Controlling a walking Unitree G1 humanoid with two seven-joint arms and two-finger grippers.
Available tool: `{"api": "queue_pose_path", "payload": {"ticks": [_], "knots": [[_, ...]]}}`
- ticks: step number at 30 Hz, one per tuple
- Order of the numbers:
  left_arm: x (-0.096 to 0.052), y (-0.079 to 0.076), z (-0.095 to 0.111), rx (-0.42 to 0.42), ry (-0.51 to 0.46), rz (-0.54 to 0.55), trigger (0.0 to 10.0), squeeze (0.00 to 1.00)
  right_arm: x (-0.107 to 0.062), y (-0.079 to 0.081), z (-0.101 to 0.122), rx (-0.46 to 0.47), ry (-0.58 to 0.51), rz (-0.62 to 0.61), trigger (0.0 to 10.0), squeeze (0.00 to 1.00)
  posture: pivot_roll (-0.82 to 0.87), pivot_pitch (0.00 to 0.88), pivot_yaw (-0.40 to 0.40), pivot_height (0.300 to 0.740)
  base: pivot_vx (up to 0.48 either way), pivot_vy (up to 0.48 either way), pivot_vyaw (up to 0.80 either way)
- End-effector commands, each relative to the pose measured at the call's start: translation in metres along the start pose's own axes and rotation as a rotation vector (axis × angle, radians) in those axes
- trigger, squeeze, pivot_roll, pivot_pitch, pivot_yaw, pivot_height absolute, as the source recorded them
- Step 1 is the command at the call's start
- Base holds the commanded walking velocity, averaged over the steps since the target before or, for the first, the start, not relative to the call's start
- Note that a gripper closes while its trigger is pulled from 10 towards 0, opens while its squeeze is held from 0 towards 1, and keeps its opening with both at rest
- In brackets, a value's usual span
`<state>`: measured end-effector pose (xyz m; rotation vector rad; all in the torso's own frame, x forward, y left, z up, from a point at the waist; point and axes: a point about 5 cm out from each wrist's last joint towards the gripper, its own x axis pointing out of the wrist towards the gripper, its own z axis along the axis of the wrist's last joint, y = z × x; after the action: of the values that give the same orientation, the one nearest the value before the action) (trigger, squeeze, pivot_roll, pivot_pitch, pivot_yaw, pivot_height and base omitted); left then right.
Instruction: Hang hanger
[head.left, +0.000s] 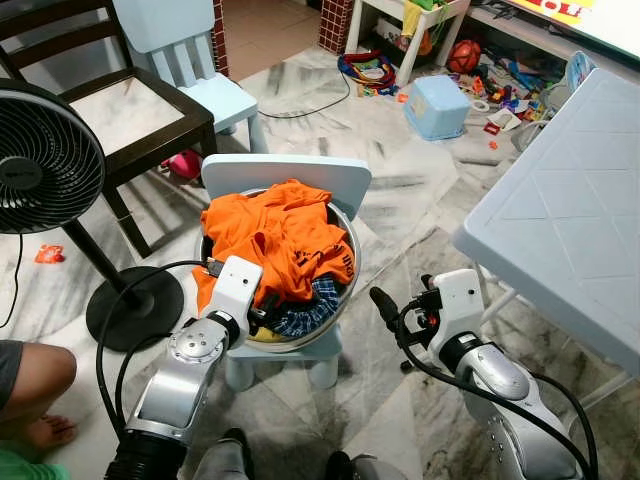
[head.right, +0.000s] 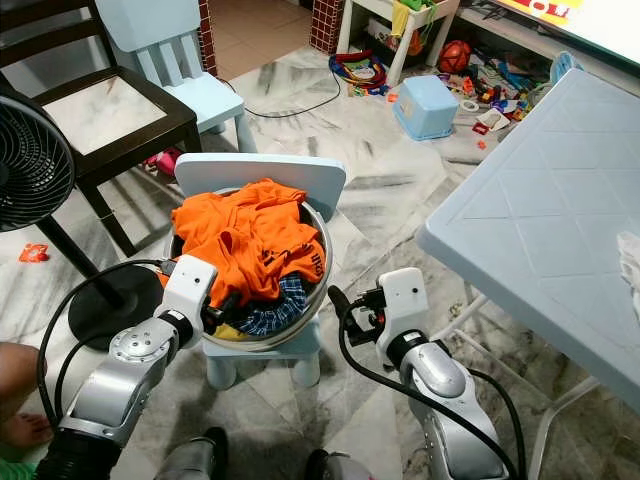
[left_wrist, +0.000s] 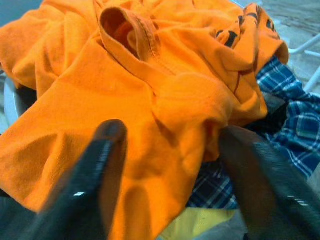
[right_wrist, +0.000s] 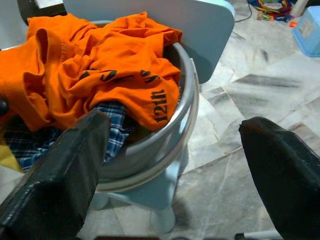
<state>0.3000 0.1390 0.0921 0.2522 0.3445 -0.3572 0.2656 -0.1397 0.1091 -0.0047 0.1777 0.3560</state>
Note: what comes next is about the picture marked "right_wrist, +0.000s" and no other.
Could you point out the dark wooden side table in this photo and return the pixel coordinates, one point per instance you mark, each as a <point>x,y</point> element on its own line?
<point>45,13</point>

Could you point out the orange shirt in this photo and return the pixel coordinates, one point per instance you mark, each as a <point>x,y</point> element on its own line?
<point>112,62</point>

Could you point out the blue plaid garment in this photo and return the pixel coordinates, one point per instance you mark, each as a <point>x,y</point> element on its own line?
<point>20,147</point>

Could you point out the yellow garment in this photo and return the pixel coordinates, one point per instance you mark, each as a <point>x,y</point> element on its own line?
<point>8,157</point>

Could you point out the light blue plastic box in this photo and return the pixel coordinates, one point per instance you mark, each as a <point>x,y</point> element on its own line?
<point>307,32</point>

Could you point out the white toy shelf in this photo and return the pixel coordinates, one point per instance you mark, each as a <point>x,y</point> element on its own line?
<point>300,7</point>

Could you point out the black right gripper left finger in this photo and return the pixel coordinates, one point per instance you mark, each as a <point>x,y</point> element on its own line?
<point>57,180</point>

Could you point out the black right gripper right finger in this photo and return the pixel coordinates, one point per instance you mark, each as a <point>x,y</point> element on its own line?
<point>287,180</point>

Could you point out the light blue plastic chair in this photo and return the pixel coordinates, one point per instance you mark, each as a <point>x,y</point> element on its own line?
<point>200,37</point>

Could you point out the steel bucket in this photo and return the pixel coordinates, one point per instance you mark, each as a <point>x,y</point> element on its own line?
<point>162,140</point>

